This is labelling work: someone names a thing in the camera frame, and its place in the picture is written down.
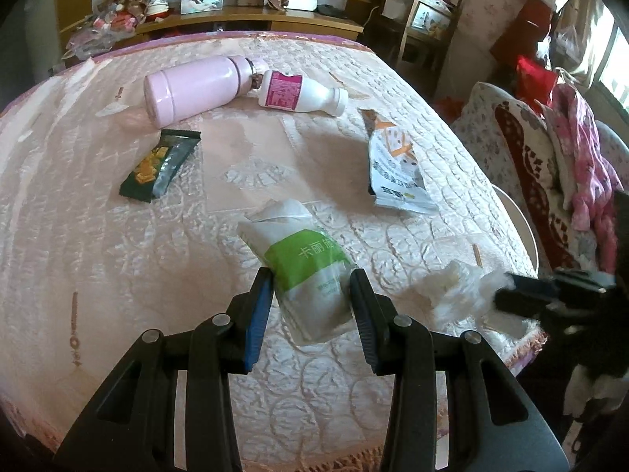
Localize white tissue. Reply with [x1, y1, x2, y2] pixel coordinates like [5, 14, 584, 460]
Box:
[418, 260, 536, 339]

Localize white orange snack bag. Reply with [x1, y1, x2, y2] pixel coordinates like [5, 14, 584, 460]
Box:
[359, 109, 438, 214]

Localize white green tissue pack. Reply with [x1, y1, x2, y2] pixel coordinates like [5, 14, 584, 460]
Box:
[238, 199, 355, 345]

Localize dark green snack wrapper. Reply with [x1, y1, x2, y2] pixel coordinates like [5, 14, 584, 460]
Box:
[118, 129, 200, 203]

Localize cream plastic trash bucket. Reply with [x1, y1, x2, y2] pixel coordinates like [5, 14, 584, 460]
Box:
[494, 185, 539, 274]

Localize gloved right hand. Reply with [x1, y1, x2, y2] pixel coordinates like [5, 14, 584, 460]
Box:
[563, 364, 628, 419]

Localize pink pajama clothes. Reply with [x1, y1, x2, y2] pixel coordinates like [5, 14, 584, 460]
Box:
[543, 83, 623, 274]

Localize floral covered sofa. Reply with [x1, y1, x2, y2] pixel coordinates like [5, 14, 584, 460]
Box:
[451, 82, 628, 272]

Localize red gift bag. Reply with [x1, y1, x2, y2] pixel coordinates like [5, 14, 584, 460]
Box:
[516, 55, 557, 113]

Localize pink quilted table cover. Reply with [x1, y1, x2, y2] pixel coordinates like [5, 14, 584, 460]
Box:
[1, 33, 534, 450]

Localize wooden shelf rack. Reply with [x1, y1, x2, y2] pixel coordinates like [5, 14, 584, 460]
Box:
[364, 0, 466, 99]

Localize floral covered standing unit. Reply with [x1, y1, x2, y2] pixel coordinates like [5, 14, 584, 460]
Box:
[436, 0, 526, 100]

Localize white pink yogurt bottle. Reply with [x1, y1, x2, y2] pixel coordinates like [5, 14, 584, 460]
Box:
[258, 70, 349, 117]

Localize pink thermos bottle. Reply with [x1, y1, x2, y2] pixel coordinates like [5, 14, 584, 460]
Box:
[144, 55, 270, 128]

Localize wooden tv cabinet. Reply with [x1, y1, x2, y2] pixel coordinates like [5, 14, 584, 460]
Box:
[61, 5, 365, 56]

